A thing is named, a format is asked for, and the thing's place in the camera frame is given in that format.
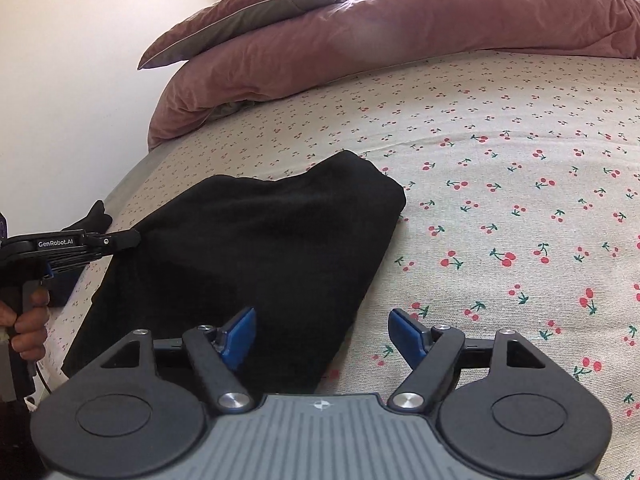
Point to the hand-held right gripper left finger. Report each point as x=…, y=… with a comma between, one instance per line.
x=240, y=335

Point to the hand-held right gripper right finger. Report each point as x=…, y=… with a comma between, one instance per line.
x=406, y=334

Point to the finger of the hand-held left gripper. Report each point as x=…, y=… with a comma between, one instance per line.
x=122, y=240

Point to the black pants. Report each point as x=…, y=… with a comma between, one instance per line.
x=260, y=240

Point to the person's left hand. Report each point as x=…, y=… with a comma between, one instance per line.
x=30, y=327

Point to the grey fitted sheet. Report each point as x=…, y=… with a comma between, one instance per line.
x=127, y=180

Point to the cherry print bedsheet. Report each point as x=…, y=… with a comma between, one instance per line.
x=500, y=200

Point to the pink and grey pillow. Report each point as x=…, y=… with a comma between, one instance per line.
x=250, y=15

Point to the pink duvet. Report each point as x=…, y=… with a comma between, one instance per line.
x=400, y=25

